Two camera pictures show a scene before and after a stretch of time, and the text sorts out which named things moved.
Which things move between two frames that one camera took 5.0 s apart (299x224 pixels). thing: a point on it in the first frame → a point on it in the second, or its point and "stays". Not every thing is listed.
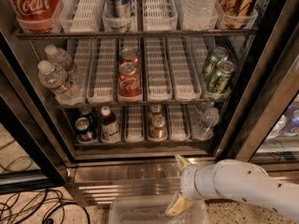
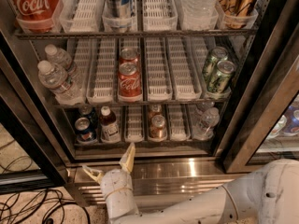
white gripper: x=189 y=180 → x=114 y=180
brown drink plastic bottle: x=109 y=129 stays
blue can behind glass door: x=291 y=115 stays
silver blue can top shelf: x=118 y=1 stays
